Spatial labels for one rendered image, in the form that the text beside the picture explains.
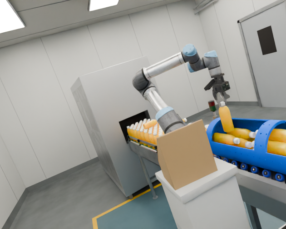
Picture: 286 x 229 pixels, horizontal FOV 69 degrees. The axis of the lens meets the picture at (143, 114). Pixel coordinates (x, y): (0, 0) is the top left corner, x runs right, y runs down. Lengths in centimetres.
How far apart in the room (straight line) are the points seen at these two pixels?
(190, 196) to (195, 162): 15
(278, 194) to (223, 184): 37
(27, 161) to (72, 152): 104
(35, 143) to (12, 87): 142
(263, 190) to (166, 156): 68
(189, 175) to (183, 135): 20
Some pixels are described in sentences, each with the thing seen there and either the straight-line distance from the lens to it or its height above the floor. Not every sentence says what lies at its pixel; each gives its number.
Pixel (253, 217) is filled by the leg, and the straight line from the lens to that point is 205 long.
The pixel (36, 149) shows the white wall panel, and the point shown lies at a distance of 577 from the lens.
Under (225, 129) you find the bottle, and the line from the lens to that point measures 154.
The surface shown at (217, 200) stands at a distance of 113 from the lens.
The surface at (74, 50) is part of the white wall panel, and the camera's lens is 570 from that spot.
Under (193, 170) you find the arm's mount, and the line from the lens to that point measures 105.
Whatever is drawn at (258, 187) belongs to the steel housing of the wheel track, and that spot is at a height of 87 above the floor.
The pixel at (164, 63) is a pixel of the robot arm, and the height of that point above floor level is 173.
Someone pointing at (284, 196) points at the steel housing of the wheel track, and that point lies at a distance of 138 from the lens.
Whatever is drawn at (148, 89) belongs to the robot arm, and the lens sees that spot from 146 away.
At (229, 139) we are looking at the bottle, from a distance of 149.
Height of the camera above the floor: 169
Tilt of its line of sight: 9 degrees down
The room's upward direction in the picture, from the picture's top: 20 degrees counter-clockwise
